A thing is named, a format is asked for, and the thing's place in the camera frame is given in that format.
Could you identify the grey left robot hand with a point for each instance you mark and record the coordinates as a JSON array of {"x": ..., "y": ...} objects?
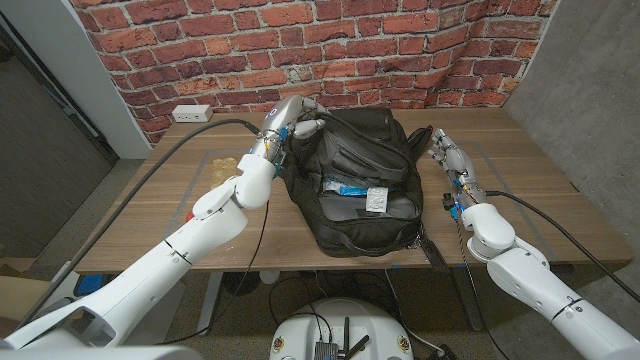
[{"x": 282, "y": 115}]

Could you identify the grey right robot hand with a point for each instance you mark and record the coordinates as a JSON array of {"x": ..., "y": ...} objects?
[{"x": 457, "y": 160}]

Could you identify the small white packet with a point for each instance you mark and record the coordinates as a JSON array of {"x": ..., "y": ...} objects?
[{"x": 377, "y": 200}]

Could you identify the black backpack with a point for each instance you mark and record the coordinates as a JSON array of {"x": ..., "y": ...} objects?
[{"x": 350, "y": 230}]

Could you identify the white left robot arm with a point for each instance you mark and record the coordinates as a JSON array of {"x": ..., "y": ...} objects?
[{"x": 165, "y": 270}]

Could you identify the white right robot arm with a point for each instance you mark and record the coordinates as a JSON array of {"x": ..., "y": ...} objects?
[{"x": 540, "y": 285}]

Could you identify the red brick print backdrop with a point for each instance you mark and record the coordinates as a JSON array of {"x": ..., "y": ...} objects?
[{"x": 310, "y": 50}]

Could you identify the yellowish foil patch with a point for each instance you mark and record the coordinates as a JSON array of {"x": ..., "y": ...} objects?
[{"x": 223, "y": 170}]

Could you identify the grey tape outline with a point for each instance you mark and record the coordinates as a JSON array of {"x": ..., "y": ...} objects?
[{"x": 520, "y": 215}]

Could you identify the white power strip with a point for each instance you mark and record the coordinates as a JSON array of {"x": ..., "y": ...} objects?
[{"x": 192, "y": 113}]

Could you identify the blue white baby wipes pack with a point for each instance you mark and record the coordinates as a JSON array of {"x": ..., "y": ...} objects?
[{"x": 345, "y": 189}]

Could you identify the dark table leg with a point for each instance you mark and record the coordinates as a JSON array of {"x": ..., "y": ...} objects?
[{"x": 467, "y": 300}]

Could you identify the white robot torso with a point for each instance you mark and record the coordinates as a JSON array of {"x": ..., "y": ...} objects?
[{"x": 340, "y": 320}]

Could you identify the white table leg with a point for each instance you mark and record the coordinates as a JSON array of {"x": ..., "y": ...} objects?
[{"x": 210, "y": 305}]

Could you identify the black antenna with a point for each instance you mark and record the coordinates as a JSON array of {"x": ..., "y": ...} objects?
[
  {"x": 346, "y": 332},
  {"x": 361, "y": 345}
]

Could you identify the small grey computer box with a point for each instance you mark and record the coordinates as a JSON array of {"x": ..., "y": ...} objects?
[{"x": 326, "y": 351}]

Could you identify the blue object under table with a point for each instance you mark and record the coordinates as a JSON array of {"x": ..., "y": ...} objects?
[{"x": 89, "y": 285}]

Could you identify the tan cardboard box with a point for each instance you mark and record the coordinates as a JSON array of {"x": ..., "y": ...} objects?
[{"x": 25, "y": 297}]

